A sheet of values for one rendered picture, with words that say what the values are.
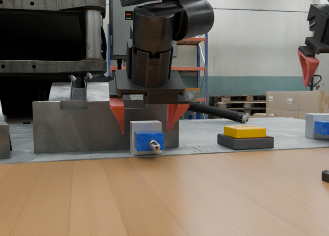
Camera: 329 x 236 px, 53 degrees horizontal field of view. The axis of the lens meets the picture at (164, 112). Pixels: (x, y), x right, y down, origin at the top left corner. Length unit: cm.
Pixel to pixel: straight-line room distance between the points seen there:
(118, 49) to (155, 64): 102
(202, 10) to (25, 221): 36
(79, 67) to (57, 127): 77
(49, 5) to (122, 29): 31
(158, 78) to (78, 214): 25
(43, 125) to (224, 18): 744
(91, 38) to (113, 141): 80
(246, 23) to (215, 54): 105
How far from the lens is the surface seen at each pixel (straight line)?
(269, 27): 833
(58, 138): 60
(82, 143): 60
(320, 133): 76
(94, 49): 135
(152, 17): 44
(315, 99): 433
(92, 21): 137
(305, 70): 78
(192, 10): 49
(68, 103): 64
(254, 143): 62
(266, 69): 817
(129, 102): 65
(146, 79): 48
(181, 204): 32
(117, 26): 150
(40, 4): 146
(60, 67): 141
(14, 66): 144
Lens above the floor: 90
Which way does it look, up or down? 3 degrees down
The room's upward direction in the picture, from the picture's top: straight up
